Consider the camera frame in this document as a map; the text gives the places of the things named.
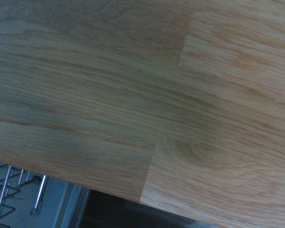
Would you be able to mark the built-in dishwasher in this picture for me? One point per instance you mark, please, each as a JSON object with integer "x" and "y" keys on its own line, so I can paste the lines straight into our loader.
{"x": 61, "y": 204}

